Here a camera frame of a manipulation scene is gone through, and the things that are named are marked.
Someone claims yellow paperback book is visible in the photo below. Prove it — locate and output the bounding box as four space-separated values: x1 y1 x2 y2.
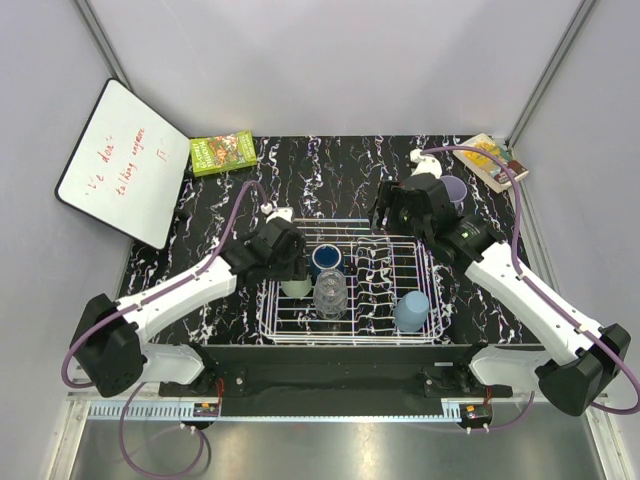
452 132 512 177

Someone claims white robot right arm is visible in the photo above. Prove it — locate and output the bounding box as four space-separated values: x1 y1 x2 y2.
369 173 631 416

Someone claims light blue plastic cup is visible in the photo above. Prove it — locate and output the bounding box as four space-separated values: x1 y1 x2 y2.
393 291 430 333

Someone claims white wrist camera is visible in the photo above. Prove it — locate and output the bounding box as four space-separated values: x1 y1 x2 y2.
260 203 294 225
410 149 443 179

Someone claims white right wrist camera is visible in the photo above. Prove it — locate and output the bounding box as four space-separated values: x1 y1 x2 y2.
410 149 443 179

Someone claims white wire dish rack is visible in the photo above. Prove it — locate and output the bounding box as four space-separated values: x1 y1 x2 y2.
256 218 451 345

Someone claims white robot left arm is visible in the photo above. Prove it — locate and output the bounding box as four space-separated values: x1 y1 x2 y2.
71 217 308 398

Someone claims dark blue ceramic mug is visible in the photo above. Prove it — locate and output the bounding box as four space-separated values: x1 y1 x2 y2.
310 243 344 280

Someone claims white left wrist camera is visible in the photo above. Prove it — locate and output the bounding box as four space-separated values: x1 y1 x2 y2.
260 203 294 225

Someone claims green plastic cup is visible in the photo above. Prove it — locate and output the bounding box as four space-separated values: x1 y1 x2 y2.
280 277 313 299

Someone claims white slotted cable duct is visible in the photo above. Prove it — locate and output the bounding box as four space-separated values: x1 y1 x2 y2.
88 401 220 422

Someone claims clear glass tumbler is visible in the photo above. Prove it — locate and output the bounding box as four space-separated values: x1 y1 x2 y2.
313 269 348 320

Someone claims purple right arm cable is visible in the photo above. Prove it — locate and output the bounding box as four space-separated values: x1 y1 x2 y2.
419 145 640 414

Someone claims lilac plastic cup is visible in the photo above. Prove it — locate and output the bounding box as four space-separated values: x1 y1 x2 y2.
440 175 468 209

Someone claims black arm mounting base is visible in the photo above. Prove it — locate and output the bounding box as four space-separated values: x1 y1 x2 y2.
158 342 506 419

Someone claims green paperback book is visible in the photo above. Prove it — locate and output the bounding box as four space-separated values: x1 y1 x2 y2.
190 130 258 177

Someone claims white dry-erase board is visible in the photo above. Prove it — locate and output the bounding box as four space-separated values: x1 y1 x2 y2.
54 79 190 249

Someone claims red paperback book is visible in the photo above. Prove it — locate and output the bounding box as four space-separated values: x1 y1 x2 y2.
484 160 529 193

